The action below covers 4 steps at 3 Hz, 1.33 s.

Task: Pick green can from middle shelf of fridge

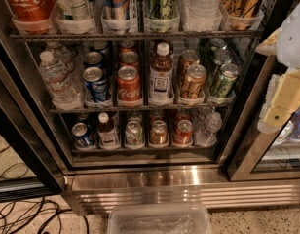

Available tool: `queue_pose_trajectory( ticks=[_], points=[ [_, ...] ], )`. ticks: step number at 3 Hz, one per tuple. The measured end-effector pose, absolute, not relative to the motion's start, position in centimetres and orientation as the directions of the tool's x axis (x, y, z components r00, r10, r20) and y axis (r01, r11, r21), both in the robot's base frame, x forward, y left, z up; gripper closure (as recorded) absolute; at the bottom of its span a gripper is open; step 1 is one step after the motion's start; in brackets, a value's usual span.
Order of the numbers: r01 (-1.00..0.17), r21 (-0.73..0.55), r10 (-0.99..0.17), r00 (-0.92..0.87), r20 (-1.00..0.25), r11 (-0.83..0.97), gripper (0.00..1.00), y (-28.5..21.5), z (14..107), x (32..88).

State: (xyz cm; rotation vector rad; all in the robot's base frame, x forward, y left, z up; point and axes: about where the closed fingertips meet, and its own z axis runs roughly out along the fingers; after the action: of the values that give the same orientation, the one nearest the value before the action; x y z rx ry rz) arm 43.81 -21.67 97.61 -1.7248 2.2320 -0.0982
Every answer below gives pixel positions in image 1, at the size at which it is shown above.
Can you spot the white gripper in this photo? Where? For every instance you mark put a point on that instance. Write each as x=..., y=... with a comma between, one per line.
x=292, y=39

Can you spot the gold can top shelf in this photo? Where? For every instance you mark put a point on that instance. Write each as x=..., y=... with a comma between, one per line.
x=240, y=14

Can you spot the gold can shelf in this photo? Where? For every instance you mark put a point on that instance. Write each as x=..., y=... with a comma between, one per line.
x=186, y=58
x=159, y=132
x=193, y=82
x=240, y=14

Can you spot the right fridge glass door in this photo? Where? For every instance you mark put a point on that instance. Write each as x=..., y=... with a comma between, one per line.
x=262, y=155

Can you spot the fridge glass door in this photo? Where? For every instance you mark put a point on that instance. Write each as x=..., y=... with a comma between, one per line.
x=262, y=155
x=29, y=171

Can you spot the front gold can middle shelf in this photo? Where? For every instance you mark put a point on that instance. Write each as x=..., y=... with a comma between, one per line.
x=193, y=82

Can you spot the rear gold can middle shelf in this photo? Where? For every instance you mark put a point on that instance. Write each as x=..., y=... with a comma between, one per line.
x=186, y=58

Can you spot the water bottle bottom shelf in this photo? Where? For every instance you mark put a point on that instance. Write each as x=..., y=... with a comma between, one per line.
x=206, y=135

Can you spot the red can bottom shelf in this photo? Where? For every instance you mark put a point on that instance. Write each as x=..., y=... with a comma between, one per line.
x=183, y=132

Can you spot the tea bottle middle shelf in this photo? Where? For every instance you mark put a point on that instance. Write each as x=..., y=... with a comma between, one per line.
x=160, y=75

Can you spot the tea bottle shelf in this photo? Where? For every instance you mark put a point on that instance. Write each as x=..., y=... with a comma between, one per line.
x=107, y=131
x=160, y=75

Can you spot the gold can bottom shelf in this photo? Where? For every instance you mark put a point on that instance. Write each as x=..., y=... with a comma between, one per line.
x=159, y=132

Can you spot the front red cola can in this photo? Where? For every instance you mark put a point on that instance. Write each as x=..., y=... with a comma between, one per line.
x=128, y=81

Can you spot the white green can bottom shelf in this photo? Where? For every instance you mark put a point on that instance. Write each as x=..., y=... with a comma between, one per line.
x=134, y=133

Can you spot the white green can shelf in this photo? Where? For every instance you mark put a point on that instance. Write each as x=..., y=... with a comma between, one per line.
x=75, y=9
x=134, y=133

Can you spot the stainless steel fridge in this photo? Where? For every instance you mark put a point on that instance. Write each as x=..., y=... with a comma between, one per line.
x=99, y=180

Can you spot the blue silver can top shelf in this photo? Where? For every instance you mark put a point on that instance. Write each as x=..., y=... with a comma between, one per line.
x=118, y=9

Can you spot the front blue can middle shelf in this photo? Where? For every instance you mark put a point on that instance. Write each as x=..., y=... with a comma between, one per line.
x=96, y=84

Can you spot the tea bottle bottom shelf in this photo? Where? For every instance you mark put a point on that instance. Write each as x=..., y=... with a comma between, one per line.
x=107, y=131

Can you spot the blue can bottom shelf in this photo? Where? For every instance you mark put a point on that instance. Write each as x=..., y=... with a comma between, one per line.
x=82, y=135

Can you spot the white green can top shelf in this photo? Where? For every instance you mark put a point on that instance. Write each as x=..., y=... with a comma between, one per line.
x=75, y=9

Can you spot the front water bottle middle shelf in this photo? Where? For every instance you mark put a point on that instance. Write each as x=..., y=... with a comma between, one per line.
x=56, y=77

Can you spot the rear water bottle middle shelf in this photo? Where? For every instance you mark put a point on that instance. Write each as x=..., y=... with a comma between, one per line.
x=61, y=53

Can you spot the left fridge glass door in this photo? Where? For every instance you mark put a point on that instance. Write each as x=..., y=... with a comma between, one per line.
x=29, y=171

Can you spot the clear plastic bin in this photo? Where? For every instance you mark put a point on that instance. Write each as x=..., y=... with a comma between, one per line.
x=166, y=218

